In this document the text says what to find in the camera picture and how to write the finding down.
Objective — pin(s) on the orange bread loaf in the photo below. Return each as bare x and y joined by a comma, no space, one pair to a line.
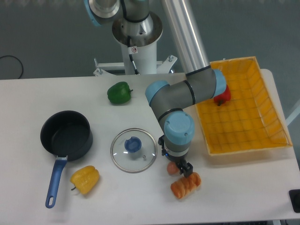
185,186

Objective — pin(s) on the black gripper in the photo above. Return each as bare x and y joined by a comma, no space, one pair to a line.
184,167

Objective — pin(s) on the brown egg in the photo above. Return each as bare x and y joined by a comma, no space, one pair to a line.
172,168

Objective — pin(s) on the yellow bell pepper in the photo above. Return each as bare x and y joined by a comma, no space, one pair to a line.
85,179

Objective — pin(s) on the red bell pepper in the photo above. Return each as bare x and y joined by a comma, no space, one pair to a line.
224,97

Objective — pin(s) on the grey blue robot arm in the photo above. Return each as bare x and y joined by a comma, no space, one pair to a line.
169,101

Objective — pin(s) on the glass lid blue knob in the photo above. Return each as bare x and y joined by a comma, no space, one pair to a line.
133,150

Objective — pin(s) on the green bell pepper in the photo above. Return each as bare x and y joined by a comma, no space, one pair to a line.
119,93

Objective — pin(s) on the black pot blue handle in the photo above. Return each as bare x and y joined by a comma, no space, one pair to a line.
68,136

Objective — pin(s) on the black device at edge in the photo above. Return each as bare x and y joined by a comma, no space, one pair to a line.
294,195

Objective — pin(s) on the yellow plastic basket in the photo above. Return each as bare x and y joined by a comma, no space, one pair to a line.
249,121

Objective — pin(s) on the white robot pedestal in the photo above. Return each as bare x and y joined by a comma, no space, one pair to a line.
138,42

